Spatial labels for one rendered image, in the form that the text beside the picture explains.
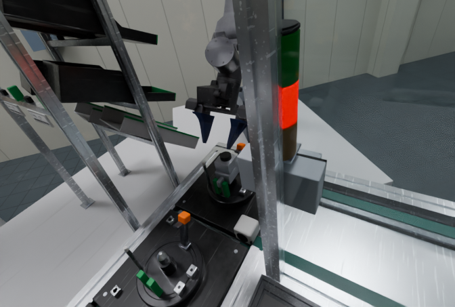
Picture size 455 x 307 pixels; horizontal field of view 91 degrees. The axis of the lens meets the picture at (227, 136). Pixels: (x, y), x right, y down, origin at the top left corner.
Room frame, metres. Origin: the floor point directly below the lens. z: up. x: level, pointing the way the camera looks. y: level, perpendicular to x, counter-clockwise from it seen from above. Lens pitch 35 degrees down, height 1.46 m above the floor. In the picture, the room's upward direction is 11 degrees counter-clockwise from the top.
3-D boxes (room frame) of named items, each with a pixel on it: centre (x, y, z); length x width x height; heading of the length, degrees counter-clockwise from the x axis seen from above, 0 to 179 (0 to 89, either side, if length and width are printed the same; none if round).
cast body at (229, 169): (0.43, 0.02, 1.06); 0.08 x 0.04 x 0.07; 143
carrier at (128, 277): (0.24, 0.17, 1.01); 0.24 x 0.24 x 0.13; 52
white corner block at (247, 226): (0.30, 0.00, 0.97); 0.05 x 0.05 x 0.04; 52
